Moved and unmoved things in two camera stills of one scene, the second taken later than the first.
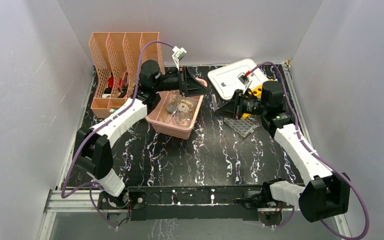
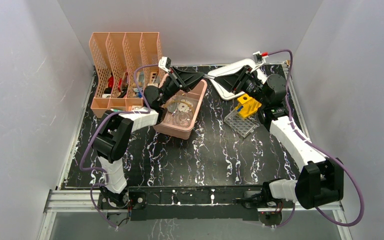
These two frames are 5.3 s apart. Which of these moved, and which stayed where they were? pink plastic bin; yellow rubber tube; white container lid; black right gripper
Moved: black right gripper
Stayed: yellow rubber tube; white container lid; pink plastic bin
